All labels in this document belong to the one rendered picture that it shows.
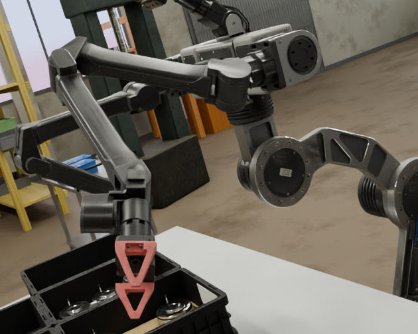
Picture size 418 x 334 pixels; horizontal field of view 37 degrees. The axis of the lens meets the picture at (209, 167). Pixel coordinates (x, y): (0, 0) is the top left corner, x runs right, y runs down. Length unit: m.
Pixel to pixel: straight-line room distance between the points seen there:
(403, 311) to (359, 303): 0.14
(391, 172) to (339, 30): 10.40
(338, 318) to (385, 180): 0.46
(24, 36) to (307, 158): 7.94
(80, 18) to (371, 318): 4.54
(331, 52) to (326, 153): 10.38
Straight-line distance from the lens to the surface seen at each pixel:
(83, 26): 5.88
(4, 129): 7.41
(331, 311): 1.91
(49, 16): 9.66
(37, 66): 9.52
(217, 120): 8.90
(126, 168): 1.20
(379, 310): 1.87
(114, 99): 1.86
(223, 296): 1.62
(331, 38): 12.24
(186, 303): 1.82
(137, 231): 1.11
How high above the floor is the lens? 1.61
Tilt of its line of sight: 13 degrees down
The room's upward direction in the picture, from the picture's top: 16 degrees counter-clockwise
